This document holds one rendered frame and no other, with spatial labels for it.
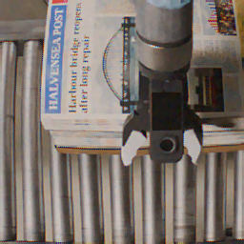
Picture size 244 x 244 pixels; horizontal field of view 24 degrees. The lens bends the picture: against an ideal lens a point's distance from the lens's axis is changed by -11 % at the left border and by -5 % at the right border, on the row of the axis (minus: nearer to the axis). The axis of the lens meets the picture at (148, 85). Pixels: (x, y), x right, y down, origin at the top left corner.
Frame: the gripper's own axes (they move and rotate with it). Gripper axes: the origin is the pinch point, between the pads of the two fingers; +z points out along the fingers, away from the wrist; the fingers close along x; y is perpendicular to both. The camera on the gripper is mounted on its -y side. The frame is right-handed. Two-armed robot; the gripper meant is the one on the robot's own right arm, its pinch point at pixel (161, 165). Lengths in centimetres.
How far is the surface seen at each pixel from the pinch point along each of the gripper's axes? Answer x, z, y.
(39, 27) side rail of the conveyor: 26.0, 1.0, 39.9
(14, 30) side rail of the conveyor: 32, 1, 39
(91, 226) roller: 13.9, 25.5, 3.9
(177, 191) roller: -3.9, 21.6, 11.3
